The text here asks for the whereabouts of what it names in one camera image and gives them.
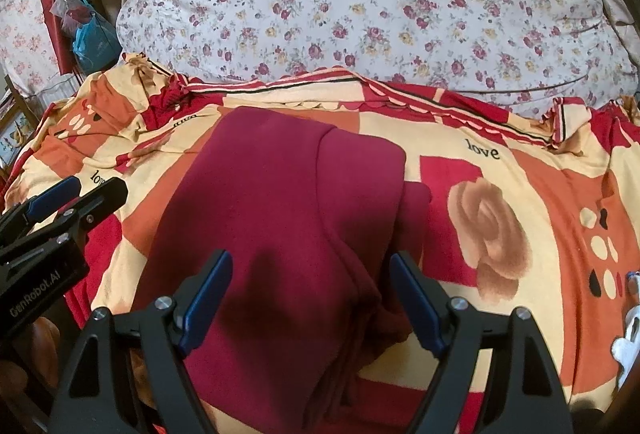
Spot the white cloth item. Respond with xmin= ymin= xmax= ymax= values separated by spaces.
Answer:
xmin=611 ymin=272 xmax=640 ymax=388

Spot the floral white quilt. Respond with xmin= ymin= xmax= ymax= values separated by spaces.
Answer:
xmin=116 ymin=0 xmax=639 ymax=117

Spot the maroon fleece garment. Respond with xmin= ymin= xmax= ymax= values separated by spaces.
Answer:
xmin=134 ymin=107 xmax=431 ymax=433

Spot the red orange patterned blanket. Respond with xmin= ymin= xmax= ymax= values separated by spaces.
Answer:
xmin=1 ymin=55 xmax=639 ymax=433

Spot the teal plastic bag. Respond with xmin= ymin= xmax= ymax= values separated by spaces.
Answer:
xmin=72 ymin=13 xmax=122 ymax=75

